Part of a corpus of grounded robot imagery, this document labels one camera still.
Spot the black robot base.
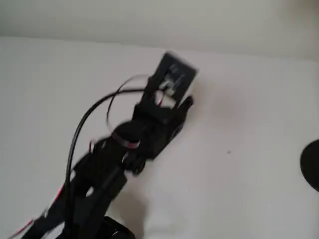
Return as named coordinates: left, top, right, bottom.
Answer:
left=102, top=216, right=137, bottom=239

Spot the round black object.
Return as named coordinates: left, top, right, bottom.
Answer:
left=300, top=139, right=319, bottom=193

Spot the black camera circuit board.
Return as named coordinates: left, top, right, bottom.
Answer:
left=149, top=51, right=200, bottom=107

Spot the red white black servo wire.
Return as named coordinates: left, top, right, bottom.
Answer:
left=106, top=74, right=150, bottom=150

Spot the long black cable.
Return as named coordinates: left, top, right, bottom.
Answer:
left=65, top=87, right=147, bottom=190

